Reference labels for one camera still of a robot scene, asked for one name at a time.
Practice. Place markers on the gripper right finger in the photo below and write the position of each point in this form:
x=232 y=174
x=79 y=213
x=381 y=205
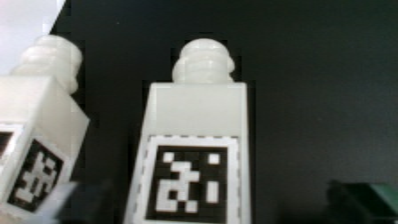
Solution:
x=364 y=203

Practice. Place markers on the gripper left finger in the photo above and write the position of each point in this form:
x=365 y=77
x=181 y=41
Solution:
x=78 y=205

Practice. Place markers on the white table leg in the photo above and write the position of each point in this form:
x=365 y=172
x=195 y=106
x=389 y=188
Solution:
x=191 y=183
x=44 y=126

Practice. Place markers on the white marker sheet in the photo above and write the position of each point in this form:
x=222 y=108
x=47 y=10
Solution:
x=28 y=20

